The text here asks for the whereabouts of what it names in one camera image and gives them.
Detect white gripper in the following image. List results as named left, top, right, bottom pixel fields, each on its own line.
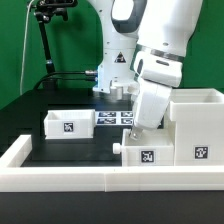
left=130, top=79, right=172, bottom=140

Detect white drawer box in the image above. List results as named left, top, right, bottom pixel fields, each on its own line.
left=44, top=109, right=96, bottom=139
left=113, top=129, right=174, bottom=166

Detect white drawer cabinet frame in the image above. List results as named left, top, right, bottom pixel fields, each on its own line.
left=164, top=89, right=224, bottom=166

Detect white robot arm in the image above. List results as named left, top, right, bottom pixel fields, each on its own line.
left=87, top=0, right=203, bottom=139

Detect white fiducial marker plate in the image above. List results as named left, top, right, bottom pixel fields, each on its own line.
left=95, top=111, right=133, bottom=126

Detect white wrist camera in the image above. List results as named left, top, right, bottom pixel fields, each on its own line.
left=109, top=81, right=140, bottom=101

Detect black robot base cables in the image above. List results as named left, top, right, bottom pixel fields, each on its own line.
left=33, top=69, right=99, bottom=90

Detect white workspace border frame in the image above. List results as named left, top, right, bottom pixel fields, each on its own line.
left=0, top=135, right=224, bottom=192

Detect black camera stand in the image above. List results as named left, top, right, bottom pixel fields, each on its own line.
left=29, top=0, right=78, bottom=90

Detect white hanging cable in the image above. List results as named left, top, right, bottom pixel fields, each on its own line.
left=19, top=0, right=36, bottom=96

